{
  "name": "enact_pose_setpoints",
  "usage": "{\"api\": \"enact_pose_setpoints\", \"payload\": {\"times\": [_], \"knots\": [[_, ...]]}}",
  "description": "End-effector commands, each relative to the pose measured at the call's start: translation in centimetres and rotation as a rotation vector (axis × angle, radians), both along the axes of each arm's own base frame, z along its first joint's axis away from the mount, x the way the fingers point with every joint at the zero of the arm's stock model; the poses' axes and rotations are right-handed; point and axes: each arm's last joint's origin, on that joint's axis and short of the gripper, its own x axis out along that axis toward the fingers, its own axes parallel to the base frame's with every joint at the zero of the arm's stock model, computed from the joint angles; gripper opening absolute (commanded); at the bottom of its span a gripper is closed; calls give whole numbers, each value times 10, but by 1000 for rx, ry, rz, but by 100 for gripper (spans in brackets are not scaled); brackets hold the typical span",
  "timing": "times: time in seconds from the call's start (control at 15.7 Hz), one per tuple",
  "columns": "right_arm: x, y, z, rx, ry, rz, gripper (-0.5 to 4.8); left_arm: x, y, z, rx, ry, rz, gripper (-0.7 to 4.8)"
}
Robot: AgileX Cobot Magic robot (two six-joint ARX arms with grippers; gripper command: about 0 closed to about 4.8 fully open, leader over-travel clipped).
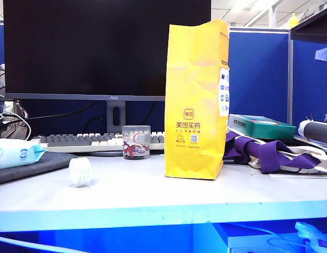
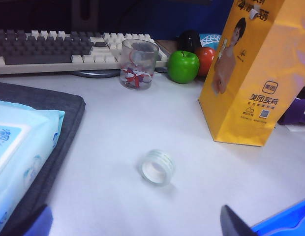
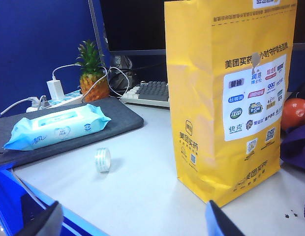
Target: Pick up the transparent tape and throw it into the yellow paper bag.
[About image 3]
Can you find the white charging cable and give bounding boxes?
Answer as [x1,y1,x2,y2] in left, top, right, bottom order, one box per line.
[52,64,130,99]

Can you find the yellow printed paper bag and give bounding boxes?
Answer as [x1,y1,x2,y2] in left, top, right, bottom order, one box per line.
[163,0,298,208]

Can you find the dark grey felt mat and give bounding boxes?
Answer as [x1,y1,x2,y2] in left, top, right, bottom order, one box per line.
[0,98,145,170]

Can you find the grey and white keyboard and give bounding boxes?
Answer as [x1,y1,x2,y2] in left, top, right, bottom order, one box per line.
[120,80,171,108]

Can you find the white usb charger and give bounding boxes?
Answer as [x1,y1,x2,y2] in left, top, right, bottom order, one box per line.
[46,79,64,100]

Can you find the small pineapple ornament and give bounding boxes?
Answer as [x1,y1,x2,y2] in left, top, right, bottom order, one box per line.
[75,40,111,103]

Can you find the orange round fruit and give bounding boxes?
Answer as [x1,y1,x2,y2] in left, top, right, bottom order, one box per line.
[280,98,305,131]

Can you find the white tote bag purple straps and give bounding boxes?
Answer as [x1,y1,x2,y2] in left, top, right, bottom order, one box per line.
[280,82,305,169]

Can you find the black computer monitor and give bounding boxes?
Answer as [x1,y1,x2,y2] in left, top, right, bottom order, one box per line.
[99,0,167,58]

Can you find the white plug with cord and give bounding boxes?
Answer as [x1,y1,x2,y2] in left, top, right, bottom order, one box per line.
[0,95,49,116]

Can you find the light blue wet wipes pack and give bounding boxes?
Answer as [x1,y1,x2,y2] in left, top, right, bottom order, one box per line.
[3,103,112,151]

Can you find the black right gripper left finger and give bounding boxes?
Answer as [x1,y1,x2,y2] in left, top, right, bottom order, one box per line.
[27,200,63,236]

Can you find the transparent tape roll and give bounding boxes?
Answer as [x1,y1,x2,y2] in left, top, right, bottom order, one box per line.
[94,147,112,174]

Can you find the blue office partition panel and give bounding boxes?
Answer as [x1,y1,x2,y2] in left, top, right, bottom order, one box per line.
[0,0,110,116]

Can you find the white power strip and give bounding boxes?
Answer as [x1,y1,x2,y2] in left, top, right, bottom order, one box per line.
[26,89,84,114]

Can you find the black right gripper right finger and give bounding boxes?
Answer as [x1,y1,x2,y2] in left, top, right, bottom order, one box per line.
[205,199,244,236]

